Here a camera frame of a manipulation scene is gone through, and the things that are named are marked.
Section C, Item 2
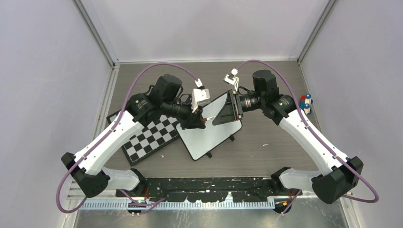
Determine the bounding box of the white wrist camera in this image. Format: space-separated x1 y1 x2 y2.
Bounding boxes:
223 68 239 91
191 79 211 113

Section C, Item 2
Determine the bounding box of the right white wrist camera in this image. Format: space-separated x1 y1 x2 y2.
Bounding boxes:
223 68 239 91

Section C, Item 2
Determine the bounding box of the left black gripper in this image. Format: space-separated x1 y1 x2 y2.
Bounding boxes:
163 97 206 131

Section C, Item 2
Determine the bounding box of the black white chessboard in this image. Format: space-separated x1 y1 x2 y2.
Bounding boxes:
121 115 179 166

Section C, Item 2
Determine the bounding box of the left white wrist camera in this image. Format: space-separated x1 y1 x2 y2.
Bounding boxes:
191 79 211 113

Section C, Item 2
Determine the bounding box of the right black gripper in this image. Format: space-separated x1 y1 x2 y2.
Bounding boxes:
212 89 265 125

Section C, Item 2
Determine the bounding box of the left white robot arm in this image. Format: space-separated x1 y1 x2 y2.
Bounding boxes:
61 74 211 198

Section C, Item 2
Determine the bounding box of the red white marker pen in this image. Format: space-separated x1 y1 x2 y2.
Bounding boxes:
202 116 215 122

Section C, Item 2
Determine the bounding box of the slotted cable duct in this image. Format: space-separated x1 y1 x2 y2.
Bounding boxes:
80 199 275 210

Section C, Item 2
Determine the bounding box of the blue red toy car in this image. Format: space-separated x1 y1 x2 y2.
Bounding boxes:
299 93 313 115

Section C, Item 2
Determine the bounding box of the white whiteboard black frame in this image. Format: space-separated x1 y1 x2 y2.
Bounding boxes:
176 92 243 162

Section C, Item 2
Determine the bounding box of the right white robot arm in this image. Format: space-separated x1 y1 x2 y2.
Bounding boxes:
213 69 364 204

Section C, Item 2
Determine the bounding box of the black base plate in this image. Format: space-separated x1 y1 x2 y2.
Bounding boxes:
127 177 298 203

